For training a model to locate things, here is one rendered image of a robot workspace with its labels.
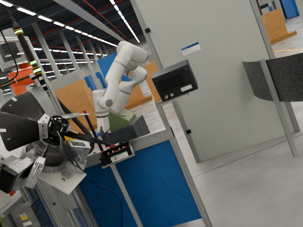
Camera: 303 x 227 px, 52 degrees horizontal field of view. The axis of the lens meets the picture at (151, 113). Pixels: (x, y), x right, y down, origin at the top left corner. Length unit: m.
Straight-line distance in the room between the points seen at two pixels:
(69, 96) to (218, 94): 7.13
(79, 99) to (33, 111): 8.07
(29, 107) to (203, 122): 2.18
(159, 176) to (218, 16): 1.91
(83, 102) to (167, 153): 7.94
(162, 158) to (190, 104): 1.44
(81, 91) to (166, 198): 7.87
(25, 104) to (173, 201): 1.26
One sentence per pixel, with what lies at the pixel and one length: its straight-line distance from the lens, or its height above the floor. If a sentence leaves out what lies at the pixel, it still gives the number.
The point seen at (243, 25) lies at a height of 1.29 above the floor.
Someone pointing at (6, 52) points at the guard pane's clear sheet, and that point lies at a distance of 3.19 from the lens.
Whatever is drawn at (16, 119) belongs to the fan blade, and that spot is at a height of 1.33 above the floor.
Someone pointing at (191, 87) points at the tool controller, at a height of 1.07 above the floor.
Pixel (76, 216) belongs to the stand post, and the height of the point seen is 0.65.
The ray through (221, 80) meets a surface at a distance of 3.58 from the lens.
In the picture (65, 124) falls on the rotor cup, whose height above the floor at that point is 1.19.
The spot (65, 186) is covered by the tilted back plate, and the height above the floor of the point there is 0.87.
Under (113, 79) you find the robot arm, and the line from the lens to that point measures 1.94.
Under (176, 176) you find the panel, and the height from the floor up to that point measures 0.49.
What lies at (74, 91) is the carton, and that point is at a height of 1.34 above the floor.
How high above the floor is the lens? 1.35
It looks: 9 degrees down
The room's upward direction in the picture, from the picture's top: 23 degrees counter-clockwise
